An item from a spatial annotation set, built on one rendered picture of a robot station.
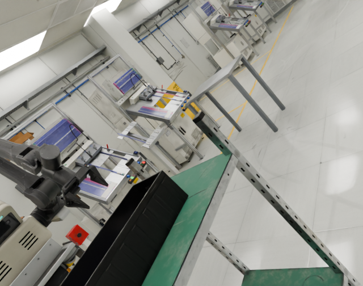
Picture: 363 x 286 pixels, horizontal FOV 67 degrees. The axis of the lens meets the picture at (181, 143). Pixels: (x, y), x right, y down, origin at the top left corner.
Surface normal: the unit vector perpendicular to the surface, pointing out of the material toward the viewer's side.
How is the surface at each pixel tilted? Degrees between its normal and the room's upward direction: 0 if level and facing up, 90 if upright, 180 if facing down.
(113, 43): 90
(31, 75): 90
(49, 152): 63
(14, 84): 90
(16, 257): 98
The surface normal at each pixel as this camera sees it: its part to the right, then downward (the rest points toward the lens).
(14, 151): -0.07, -0.75
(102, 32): -0.41, 0.62
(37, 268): 0.61, -0.36
